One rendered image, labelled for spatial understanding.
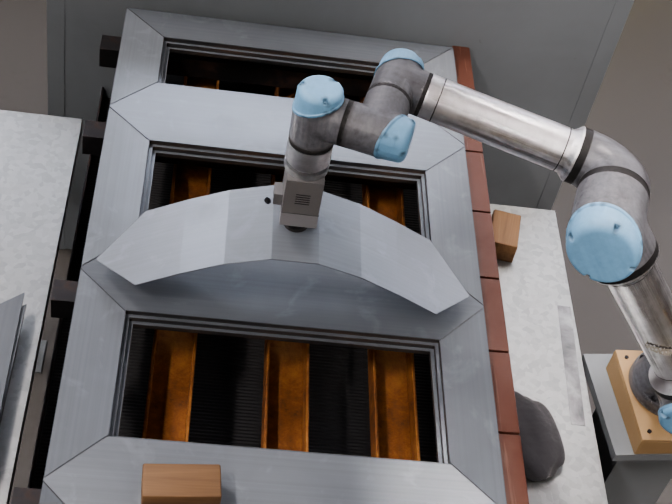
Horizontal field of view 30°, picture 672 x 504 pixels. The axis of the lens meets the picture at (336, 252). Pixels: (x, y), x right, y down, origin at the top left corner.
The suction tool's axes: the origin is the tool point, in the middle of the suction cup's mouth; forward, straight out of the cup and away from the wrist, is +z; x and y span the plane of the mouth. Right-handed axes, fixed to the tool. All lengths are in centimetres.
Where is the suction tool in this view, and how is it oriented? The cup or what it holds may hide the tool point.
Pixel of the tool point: (294, 228)
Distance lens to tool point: 217.4
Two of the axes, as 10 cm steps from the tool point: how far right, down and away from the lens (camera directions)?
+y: -0.1, 7.3, -6.9
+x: 9.9, 1.1, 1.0
